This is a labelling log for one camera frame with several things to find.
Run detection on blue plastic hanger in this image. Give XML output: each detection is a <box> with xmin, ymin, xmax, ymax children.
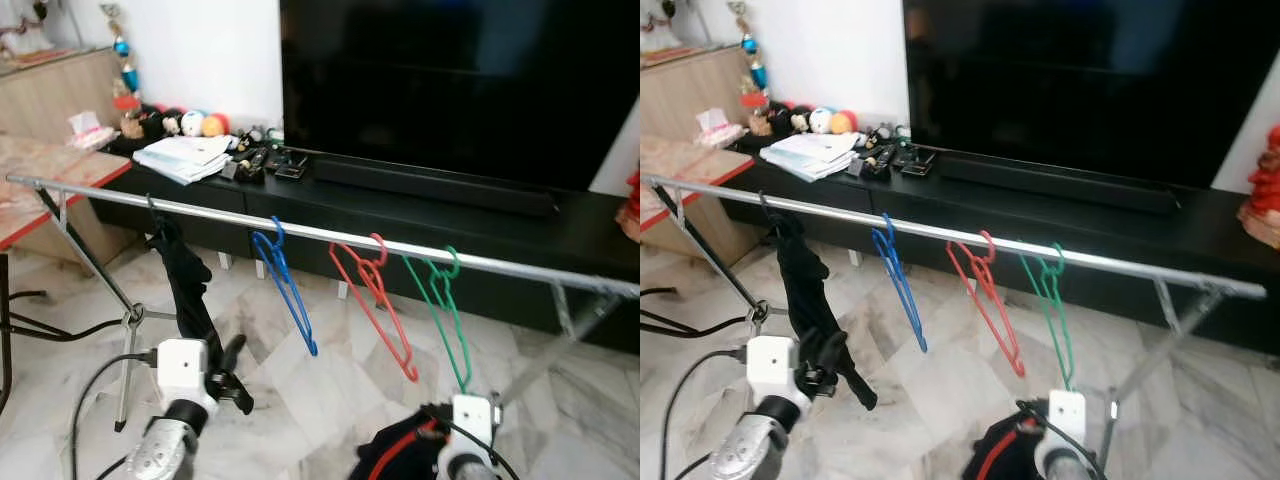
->
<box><xmin>870</xmin><ymin>212</ymin><xmax>931</xmax><ymax>353</ymax></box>
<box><xmin>250</xmin><ymin>215</ymin><xmax>321</xmax><ymax>358</ymax></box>

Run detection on black shirt with red stripe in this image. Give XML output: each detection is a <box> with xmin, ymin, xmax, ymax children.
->
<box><xmin>962</xmin><ymin>410</ymin><xmax>1046</xmax><ymax>480</ymax></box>
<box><xmin>348</xmin><ymin>402</ymin><xmax>456</xmax><ymax>480</ymax></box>

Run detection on red plastic hanger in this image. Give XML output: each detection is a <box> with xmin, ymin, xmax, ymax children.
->
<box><xmin>945</xmin><ymin>230</ymin><xmax>1028</xmax><ymax>378</ymax></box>
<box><xmin>328</xmin><ymin>233</ymin><xmax>421</xmax><ymax>383</ymax></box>

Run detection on black shirt with small logo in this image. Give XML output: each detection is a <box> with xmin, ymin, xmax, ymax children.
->
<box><xmin>145</xmin><ymin>212</ymin><xmax>256</xmax><ymax>416</ymax></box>
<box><xmin>768</xmin><ymin>212</ymin><xmax>881</xmax><ymax>411</ymax></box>

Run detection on black folding table legs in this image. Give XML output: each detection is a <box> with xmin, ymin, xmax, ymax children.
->
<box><xmin>640</xmin><ymin>285</ymin><xmax>761</xmax><ymax>341</ymax></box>
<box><xmin>0</xmin><ymin>250</ymin><xmax>126</xmax><ymax>416</ymax></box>

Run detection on silver metal clothes rack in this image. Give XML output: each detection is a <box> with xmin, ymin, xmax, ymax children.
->
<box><xmin>643</xmin><ymin>172</ymin><xmax>1269</xmax><ymax>476</ymax></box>
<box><xmin>3</xmin><ymin>172</ymin><xmax>641</xmax><ymax>433</ymax></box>

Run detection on stack of white papers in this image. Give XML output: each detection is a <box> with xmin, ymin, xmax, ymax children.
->
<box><xmin>133</xmin><ymin>135</ymin><xmax>233</xmax><ymax>186</ymax></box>
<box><xmin>760</xmin><ymin>132</ymin><xmax>861</xmax><ymax>183</ymax></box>

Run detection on red gold seated figurine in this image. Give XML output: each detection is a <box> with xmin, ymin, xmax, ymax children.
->
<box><xmin>1238</xmin><ymin>125</ymin><xmax>1280</xmax><ymax>249</ymax></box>
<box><xmin>618</xmin><ymin>170</ymin><xmax>641</xmax><ymax>226</ymax></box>

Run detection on pink tissue box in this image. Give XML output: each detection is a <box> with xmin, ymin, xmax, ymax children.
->
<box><xmin>695</xmin><ymin>107</ymin><xmax>746</xmax><ymax>148</ymax></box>
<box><xmin>66</xmin><ymin>110</ymin><xmax>116</xmax><ymax>151</ymax></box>

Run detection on red lid glass jar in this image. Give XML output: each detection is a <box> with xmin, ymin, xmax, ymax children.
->
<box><xmin>745</xmin><ymin>92</ymin><xmax>776</xmax><ymax>136</ymax></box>
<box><xmin>115</xmin><ymin>95</ymin><xmax>146</xmax><ymax>139</ymax></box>

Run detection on black soundbar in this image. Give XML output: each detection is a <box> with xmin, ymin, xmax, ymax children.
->
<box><xmin>312</xmin><ymin>155</ymin><xmax>561</xmax><ymax>219</ymax></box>
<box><xmin>938</xmin><ymin>152</ymin><xmax>1181</xmax><ymax>214</ymax></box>

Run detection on black television console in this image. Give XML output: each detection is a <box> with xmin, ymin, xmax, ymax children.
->
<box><xmin>725</xmin><ymin>130</ymin><xmax>1280</xmax><ymax>356</ymax></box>
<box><xmin>100</xmin><ymin>135</ymin><xmax>641</xmax><ymax>356</ymax></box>

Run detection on light wooden sideboard cabinet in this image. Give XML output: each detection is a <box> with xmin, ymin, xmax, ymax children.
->
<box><xmin>640</xmin><ymin>42</ymin><xmax>761</xmax><ymax>266</ymax></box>
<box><xmin>0</xmin><ymin>45</ymin><xmax>139</xmax><ymax>266</ymax></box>

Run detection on gold blue trophy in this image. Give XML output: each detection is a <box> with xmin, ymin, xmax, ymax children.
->
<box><xmin>728</xmin><ymin>0</ymin><xmax>771</xmax><ymax>106</ymax></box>
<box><xmin>100</xmin><ymin>0</ymin><xmax>143</xmax><ymax>109</ymax></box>

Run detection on black flat television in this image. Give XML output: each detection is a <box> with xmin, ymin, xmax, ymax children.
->
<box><xmin>278</xmin><ymin>0</ymin><xmax>641</xmax><ymax>193</ymax></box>
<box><xmin>903</xmin><ymin>0</ymin><xmax>1280</xmax><ymax>191</ymax></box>

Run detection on white porcelain figurine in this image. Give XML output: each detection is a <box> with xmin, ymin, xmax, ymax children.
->
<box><xmin>0</xmin><ymin>0</ymin><xmax>56</xmax><ymax>56</ymax></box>
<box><xmin>640</xmin><ymin>0</ymin><xmax>691</xmax><ymax>51</ymax></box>

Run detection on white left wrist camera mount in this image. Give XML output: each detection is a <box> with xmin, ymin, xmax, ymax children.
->
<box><xmin>155</xmin><ymin>338</ymin><xmax>211</xmax><ymax>401</ymax></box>
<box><xmin>745</xmin><ymin>335</ymin><xmax>801</xmax><ymax>396</ymax></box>

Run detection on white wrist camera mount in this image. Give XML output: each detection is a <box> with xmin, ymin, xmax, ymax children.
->
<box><xmin>155</xmin><ymin>338</ymin><xmax>211</xmax><ymax>401</ymax></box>
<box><xmin>450</xmin><ymin>393</ymin><xmax>501</xmax><ymax>461</ymax></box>
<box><xmin>745</xmin><ymin>335</ymin><xmax>801</xmax><ymax>396</ymax></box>
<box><xmin>1045</xmin><ymin>390</ymin><xmax>1088</xmax><ymax>451</ymax></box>

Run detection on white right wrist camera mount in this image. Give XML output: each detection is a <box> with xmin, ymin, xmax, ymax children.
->
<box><xmin>1045</xmin><ymin>390</ymin><xmax>1088</xmax><ymax>451</ymax></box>
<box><xmin>450</xmin><ymin>393</ymin><xmax>501</xmax><ymax>461</ymax></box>

